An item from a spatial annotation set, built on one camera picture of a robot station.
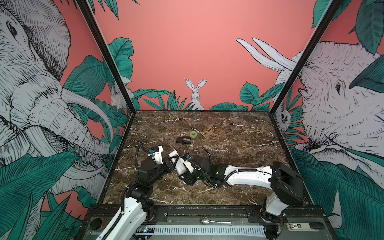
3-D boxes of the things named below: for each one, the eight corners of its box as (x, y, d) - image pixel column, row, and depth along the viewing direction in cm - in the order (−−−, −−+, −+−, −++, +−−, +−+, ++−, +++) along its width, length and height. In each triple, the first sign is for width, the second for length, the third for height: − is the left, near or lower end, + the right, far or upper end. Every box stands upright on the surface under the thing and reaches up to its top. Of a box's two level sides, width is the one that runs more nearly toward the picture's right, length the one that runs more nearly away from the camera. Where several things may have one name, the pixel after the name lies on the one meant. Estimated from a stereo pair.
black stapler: (176, 143, 104) (175, 141, 102) (176, 137, 107) (176, 136, 105) (190, 143, 104) (190, 142, 102) (190, 138, 107) (190, 136, 105)
